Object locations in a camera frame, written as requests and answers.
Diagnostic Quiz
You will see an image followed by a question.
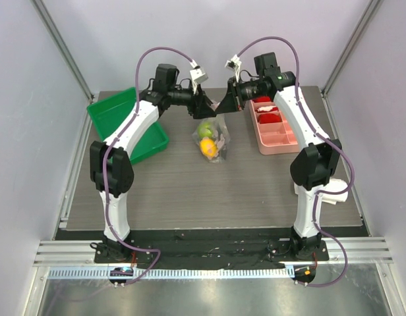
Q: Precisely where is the green plastic tray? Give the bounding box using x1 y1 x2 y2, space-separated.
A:
86 86 170 165

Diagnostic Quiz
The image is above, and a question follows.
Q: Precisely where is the red fake food piece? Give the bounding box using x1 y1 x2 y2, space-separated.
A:
253 96 272 103

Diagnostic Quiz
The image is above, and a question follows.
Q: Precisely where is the white cloth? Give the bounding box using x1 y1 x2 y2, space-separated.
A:
322 178 348 205

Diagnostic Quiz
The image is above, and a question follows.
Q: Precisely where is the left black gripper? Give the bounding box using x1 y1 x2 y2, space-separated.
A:
169 81 217 120

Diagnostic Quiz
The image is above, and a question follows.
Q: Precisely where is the green fake fruit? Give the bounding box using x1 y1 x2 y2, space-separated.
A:
197 121 214 139

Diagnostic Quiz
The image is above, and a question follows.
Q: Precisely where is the yellow fake fruit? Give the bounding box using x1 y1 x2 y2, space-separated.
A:
199 138 218 158

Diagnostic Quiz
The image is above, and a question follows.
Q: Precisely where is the clear zip top bag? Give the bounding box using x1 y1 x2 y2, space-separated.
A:
192 114 231 163

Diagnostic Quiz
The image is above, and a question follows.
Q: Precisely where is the pink compartment tray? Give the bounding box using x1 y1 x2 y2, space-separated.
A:
248 100 299 155

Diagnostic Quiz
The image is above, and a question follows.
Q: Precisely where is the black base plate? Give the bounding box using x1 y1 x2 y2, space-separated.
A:
90 228 330 270

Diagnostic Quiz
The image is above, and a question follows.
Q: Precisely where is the purple cable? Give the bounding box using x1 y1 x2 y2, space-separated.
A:
236 36 355 288
102 46 195 286

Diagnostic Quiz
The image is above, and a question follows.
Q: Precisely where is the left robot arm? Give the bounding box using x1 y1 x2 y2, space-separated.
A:
90 61 215 263

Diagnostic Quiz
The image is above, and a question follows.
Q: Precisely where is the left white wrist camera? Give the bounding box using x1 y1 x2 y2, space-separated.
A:
190 60 208 94

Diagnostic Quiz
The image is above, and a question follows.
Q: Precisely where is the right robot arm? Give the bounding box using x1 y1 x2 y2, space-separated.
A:
216 53 342 260

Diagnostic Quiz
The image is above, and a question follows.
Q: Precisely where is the aluminium front rail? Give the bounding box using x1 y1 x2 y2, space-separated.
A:
34 237 393 282

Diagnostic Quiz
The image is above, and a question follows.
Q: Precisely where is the red fake food slice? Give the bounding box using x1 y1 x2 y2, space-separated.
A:
258 113 282 124

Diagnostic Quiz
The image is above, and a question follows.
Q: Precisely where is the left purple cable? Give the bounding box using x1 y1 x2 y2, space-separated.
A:
102 46 195 286

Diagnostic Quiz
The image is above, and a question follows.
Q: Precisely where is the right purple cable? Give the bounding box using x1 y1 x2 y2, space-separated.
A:
236 36 355 288

